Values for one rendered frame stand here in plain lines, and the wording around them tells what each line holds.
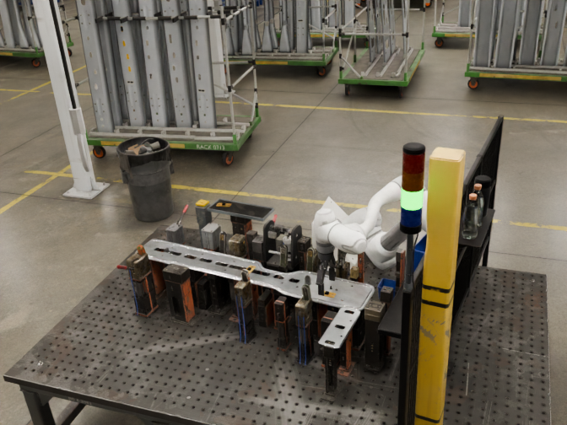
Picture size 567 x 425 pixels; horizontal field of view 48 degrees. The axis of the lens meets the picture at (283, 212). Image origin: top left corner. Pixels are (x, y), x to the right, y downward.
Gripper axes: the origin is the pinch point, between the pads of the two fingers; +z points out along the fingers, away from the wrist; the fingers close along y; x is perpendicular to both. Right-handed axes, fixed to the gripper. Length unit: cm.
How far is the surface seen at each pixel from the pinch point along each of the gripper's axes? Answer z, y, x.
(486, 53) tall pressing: 56, 697, 47
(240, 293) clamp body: 3.7, -16.8, 39.7
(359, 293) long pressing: 5.1, 6.1, -14.5
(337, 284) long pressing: 5.1, 9.7, -1.9
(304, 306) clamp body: 0.7, -18.8, 3.6
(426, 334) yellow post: -24, -48, -61
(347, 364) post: 30.6, -17.0, -16.9
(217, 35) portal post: 15, 549, 402
